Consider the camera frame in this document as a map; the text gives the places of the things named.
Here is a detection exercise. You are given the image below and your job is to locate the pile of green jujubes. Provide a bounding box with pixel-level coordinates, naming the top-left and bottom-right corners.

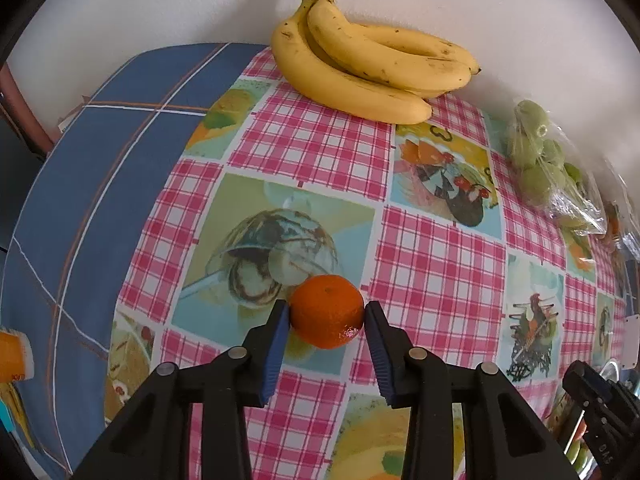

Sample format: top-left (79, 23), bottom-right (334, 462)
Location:
top-left (506, 100), bottom-right (601, 228)

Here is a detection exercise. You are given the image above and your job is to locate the blue plaid cloth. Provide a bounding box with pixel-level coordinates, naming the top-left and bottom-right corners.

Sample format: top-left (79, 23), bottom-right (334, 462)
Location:
top-left (0, 42), bottom-right (271, 480)

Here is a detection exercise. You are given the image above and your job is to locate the clear plastic clamshell box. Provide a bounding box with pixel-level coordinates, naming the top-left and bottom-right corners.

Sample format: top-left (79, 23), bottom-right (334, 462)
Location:
top-left (602, 170), bottom-right (640, 261)

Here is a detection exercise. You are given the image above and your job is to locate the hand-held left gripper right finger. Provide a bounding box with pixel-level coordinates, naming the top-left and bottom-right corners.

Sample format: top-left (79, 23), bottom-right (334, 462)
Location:
top-left (364, 300), bottom-right (577, 480)

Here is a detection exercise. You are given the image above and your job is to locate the white plastic device box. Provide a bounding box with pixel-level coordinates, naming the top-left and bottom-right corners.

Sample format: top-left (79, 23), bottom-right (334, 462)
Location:
top-left (622, 314), bottom-right (640, 368)

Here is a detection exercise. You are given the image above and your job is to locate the bunch of yellow bananas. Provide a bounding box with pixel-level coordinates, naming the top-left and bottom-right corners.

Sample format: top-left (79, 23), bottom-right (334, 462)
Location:
top-left (271, 0), bottom-right (482, 125)

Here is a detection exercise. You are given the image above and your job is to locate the reddish wooden rail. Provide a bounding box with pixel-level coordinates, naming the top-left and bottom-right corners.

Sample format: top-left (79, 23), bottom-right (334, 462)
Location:
top-left (0, 62), bottom-right (56, 153)

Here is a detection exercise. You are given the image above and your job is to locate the large steel bowl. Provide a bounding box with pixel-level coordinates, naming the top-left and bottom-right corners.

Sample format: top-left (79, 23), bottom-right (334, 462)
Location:
top-left (550, 357), bottom-right (626, 476)

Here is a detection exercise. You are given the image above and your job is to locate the orange and white cup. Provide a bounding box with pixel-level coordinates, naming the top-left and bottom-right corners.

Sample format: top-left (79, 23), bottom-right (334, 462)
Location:
top-left (0, 329), bottom-right (35, 385)

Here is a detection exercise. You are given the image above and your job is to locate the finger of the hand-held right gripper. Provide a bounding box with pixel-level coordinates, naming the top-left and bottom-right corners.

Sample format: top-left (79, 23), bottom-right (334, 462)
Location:
top-left (562, 360), bottom-right (627, 412)

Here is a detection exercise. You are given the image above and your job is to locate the orange tangerine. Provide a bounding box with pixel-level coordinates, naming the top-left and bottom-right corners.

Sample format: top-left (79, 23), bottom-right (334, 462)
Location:
top-left (289, 275), bottom-right (366, 351)

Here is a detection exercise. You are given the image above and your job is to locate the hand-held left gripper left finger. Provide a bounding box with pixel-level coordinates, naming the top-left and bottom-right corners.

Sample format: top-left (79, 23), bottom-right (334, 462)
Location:
top-left (72, 299), bottom-right (292, 480)

